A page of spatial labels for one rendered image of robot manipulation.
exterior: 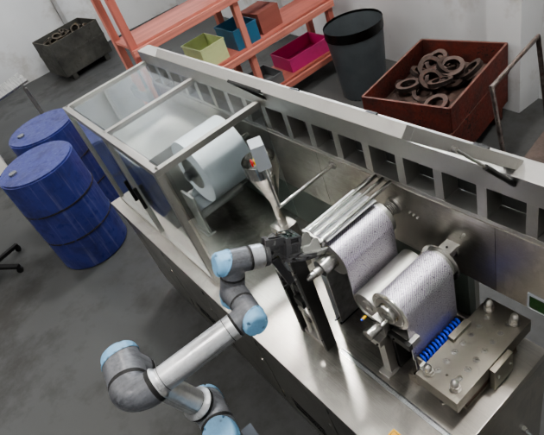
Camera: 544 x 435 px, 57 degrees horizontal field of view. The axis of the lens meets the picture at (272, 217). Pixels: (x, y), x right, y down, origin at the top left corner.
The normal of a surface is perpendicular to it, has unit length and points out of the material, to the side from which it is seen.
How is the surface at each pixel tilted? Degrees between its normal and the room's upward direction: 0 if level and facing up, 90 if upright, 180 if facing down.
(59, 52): 90
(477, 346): 0
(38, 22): 90
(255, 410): 0
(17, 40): 90
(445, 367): 0
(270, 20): 90
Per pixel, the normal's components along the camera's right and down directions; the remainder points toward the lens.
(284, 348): -0.29, -0.72
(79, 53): 0.68, 0.30
